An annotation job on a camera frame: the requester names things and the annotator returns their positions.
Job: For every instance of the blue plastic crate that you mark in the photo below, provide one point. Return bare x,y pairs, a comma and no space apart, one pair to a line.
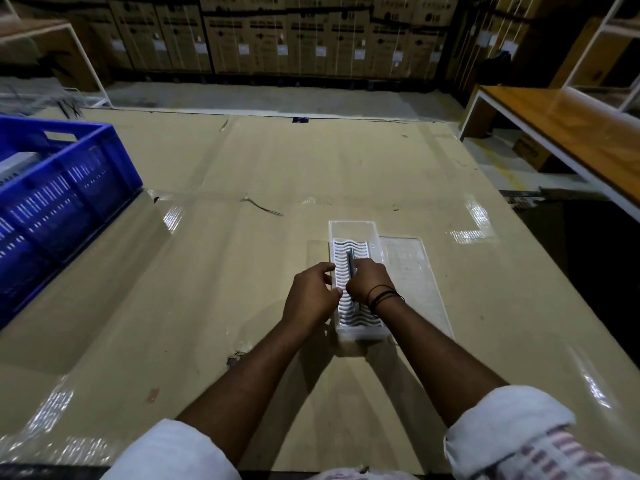
60,204

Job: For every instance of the dark slim pen tool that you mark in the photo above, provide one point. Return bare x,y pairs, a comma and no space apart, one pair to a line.
350,262

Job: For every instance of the person's right thumb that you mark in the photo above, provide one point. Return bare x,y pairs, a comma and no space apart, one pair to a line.
359,268

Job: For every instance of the person's right forearm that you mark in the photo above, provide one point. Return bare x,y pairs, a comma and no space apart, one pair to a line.
435,354

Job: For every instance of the black thread wristband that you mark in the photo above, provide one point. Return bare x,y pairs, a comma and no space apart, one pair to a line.
382,296

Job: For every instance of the white flat item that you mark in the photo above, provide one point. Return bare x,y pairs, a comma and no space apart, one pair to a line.
15,167

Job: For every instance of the person's white shirt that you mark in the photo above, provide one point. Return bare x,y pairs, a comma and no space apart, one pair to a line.
505,429

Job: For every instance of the small brown cardboard box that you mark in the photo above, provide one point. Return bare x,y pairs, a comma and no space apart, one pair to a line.
531,152

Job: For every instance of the clear plastic lid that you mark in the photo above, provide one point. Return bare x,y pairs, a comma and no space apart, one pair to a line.
415,279

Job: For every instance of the white metal rack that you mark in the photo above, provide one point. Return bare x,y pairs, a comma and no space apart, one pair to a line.
607,29

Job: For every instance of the row of brown cardboard boxes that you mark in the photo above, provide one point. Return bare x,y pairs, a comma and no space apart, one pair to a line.
300,34

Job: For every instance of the clear plastic wrap bundle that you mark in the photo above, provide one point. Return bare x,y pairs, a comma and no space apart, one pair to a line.
35,94

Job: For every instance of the black bag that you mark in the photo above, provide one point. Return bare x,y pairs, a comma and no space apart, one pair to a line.
495,67

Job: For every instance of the person's left thumb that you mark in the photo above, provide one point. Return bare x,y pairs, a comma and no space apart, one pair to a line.
324,268

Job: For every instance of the person's left forearm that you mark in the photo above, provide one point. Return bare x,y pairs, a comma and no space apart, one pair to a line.
250,374

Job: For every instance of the white wavy patterned insert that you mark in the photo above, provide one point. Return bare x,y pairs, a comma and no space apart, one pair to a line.
367,247

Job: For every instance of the person's right hand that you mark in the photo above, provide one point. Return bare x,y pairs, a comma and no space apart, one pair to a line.
372,279

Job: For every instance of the wooden table with white frame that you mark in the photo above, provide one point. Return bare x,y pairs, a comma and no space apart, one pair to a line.
575,124

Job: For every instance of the white frame side table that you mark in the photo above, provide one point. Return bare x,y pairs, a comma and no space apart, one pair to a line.
75,39

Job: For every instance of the person's left hand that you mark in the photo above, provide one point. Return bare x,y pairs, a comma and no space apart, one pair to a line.
307,294

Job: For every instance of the clear plastic box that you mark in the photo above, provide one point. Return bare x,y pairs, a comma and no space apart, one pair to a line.
336,229

